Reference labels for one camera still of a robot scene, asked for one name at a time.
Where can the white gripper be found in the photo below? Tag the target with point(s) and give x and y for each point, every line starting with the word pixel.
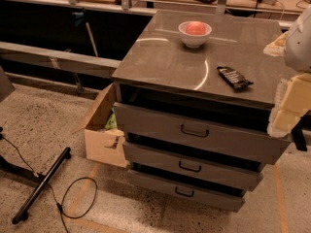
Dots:
pixel 299 46

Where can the grey drawer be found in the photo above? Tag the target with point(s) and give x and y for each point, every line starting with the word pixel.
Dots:
pixel 186 191
pixel 200 134
pixel 192 167

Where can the grey drawer cabinet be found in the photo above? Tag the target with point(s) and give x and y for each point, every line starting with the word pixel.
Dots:
pixel 161 73

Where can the grey top drawer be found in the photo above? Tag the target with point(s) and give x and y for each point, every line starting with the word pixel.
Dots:
pixel 200 134

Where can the grey bottom drawer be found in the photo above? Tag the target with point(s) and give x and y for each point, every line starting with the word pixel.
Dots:
pixel 186 191

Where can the black snack packet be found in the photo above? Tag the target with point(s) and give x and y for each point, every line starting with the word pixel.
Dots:
pixel 234 78

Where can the white ceramic bowl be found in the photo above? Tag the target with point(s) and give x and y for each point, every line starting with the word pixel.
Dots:
pixel 193 41

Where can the red apple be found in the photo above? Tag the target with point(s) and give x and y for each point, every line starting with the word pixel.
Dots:
pixel 195 28

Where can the green bag in box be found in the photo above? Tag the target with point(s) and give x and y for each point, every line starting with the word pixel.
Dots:
pixel 111 122

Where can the cardboard box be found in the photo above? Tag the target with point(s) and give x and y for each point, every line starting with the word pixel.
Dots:
pixel 102 145

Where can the grey metal rail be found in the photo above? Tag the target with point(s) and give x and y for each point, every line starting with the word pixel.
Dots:
pixel 61 60

